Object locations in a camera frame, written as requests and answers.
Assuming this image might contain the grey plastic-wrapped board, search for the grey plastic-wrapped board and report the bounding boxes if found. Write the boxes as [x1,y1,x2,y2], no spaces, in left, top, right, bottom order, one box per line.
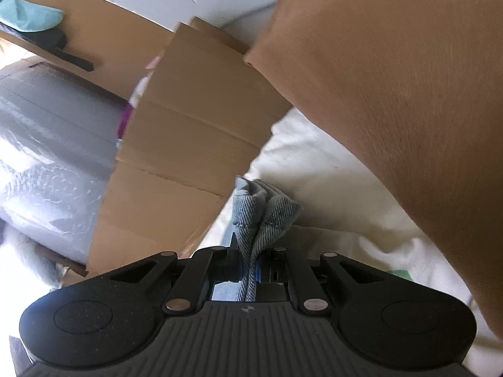
[0,61,132,268]

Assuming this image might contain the purple packet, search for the purple packet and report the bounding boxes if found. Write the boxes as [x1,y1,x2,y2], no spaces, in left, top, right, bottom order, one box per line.
[116,102,136,142]

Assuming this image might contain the brown cardboard sheet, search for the brown cardboard sheet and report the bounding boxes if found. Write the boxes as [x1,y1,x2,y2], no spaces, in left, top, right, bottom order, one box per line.
[63,16,293,287]

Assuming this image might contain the teal cloth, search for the teal cloth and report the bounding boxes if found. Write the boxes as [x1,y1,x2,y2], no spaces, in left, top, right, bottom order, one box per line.
[0,0,64,33]

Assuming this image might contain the blue drawstring pants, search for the blue drawstring pants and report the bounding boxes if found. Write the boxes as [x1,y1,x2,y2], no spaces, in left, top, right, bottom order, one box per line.
[212,177,303,303]

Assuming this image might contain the bear printed bed sheet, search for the bear printed bed sheet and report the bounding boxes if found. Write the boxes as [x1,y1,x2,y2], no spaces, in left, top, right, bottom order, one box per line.
[196,106,503,370]

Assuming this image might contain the person's bare leg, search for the person's bare leg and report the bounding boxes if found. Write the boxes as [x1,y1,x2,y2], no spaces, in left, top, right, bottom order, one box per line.
[243,0,503,342]

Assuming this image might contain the cardboard box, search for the cardboard box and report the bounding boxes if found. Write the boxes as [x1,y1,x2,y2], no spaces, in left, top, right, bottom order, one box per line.
[0,0,175,101]

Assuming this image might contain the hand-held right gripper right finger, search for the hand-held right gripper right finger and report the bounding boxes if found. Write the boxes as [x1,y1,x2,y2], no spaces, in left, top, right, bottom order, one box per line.
[255,245,388,315]

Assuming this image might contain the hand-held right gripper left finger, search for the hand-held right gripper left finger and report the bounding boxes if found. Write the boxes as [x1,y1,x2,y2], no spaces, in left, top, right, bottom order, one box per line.
[110,233,241,315]

